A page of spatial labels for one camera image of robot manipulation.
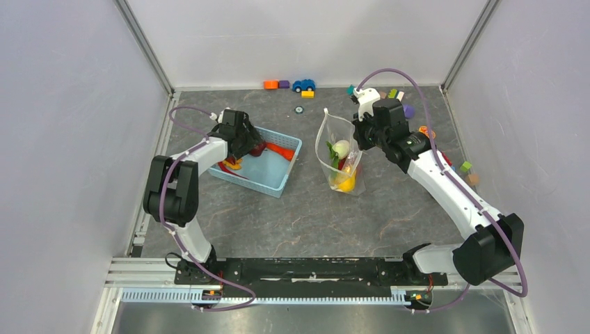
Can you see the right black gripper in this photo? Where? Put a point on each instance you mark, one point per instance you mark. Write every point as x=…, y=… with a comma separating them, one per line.
x=359, y=126

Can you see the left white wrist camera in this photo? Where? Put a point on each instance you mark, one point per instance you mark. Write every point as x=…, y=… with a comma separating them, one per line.
x=224, y=117

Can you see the yellow toy pear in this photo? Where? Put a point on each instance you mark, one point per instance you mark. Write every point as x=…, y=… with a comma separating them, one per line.
x=345, y=181

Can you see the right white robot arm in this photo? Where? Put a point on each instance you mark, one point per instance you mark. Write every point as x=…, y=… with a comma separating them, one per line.
x=492, y=241

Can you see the yellow rectangular block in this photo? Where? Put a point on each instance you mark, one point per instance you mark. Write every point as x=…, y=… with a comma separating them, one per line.
x=307, y=94

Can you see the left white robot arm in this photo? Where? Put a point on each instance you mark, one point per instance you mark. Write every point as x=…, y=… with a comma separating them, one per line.
x=171, y=193

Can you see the blue toy car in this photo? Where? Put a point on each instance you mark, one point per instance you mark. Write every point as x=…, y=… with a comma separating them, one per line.
x=303, y=85

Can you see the green white block cluster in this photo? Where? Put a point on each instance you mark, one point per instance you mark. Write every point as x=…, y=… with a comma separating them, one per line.
x=392, y=94

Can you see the light blue plastic basket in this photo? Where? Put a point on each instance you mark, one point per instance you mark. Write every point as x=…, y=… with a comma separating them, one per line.
x=267, y=173

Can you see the tan cube block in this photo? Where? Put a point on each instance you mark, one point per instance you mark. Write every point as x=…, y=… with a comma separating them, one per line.
x=472, y=179

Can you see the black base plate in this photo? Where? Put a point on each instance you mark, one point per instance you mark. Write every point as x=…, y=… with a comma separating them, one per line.
x=305, y=277

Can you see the orange toy carrot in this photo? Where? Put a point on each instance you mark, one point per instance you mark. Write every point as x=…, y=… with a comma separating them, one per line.
x=283, y=152

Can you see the multicolour block stack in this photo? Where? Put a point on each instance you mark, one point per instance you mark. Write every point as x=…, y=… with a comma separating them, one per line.
x=448, y=161

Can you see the purple toy flashlight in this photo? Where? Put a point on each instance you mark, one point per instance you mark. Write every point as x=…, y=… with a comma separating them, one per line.
x=409, y=111

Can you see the white toy radish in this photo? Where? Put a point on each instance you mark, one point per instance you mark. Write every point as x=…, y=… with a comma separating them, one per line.
x=338, y=150

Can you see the green cube block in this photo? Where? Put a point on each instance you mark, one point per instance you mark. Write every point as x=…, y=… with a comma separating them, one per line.
x=466, y=167

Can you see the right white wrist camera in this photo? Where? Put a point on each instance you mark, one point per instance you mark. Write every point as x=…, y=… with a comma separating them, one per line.
x=365, y=98

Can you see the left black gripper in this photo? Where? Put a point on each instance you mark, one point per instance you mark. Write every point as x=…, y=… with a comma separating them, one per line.
x=252, y=138

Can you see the teal small block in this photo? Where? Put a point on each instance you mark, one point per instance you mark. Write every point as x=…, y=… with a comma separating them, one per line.
x=352, y=90

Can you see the clear polka dot zip bag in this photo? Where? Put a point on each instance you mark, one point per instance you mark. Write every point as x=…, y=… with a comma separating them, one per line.
x=334, y=128

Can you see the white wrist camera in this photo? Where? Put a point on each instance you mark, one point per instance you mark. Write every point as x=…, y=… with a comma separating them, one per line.
x=365, y=98
x=224, y=117

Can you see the orange toy block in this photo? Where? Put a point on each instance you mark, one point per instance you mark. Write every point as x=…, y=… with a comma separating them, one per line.
x=271, y=85

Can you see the red toy chili pepper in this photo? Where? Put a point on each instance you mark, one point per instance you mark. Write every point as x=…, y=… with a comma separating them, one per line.
x=223, y=166

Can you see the dark red toy fruit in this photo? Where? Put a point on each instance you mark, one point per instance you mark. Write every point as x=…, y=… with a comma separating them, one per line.
x=258, y=149

